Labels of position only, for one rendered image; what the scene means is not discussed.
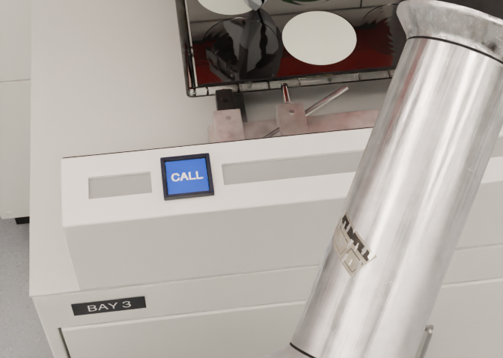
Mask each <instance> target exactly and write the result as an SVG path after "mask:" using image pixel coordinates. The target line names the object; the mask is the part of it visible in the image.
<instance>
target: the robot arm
mask: <svg viewBox="0 0 503 358"><path fill-rule="evenodd" d="M243 1H244V2H245V3H246V4H247V5H248V6H249V7H250V8H251V9H253V10H255V11H256V10H257V9H259V8H261V7H262V6H263V5H264V4H265V3H266V1H267V0H243ZM396 13H397V16H398V19H399V20H400V23H401V25H402V26H403V30H404V31H405V33H406V39H407V41H406V44H405V47H404V48H403V52H402V54H401V57H400V60H399V62H398V64H397V67H396V70H395V72H394V75H393V77H392V80H391V83H390V86H389V87H388V90H387V93H386V96H385V99H384V101H383V103H382V106H381V109H380V111H379V114H378V116H377V119H376V122H375V124H374V127H373V129H372V132H371V135H370V137H369V139H368V143H367V145H366V147H365V150H364V153H363V155H362V158H361V160H360V163H359V166H358V168H357V170H356V173H355V176H354V178H353V182H352V183H351V186H350V189H349V192H348V193H347V197H346V199H345V202H344V205H343V207H342V209H341V212H340V215H339V217H338V220H337V222H336V225H335V228H334V230H333V232H332V236H331V238H330V240H329V243H328V246H327V248H326V251H325V253H324V256H323V259H322V261H321V263H320V266H319V269H318V271H317V275H316V276H315V279H314V282H313V285H312V286H311V290H310V292H309V295H308V298H307V300H306V302H305V305H304V308H303V310H302V314H301V315H300V318H299V321H298V323H297V325H296V329H295V331H294V333H293V337H292V339H291V341H290V344H288V345H287V346H286V347H285V348H283V349H281V350H279V351H276V352H275V353H273V354H270V355H268V356H265V357H263V358H414V357H415V354H416V351H417V350H418V346H419V344H420V341H421V338H422V336H423V334H424V331H425V328H426V326H427V322H428V320H429V318H430V314H431V312H432V310H433V307H434V304H435V302H436V298H437V297H438V294H439V291H440V288H441V287H442V283H443V281H444V278H445V275H446V273H447V271H448V267H449V265H450V263H451V259H452V257H453V255H454V251H455V249H456V247H457V244H458V241H459V239H460V235H461V234H462V231H463V228H464V225H465V223H466V220H467V218H468V215H469V212H470V210H471V207H472V204H473V202H474V200H475V196H476V194H477V191H478V188H479V186H480V184H481V181H482V178H483V176H484V172H485V170H486V168H487V165H488V162H489V160H490V157H491V154H492V152H493V148H494V147H495V144H496V141H497V138H498V137H499V133H500V131H501V128H502V125H503V0H400V2H399V5H398V6H397V11H396Z"/></svg>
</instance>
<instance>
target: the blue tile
mask: <svg viewBox="0 0 503 358"><path fill-rule="evenodd" d="M165 172H166V180H167V188H168V195H170V194H178V193H185V192H200V191H207V190H210V188H209V182H208V176H207V165H206V159H205V158H202V159H194V160H180V161H172V162H165Z"/></svg>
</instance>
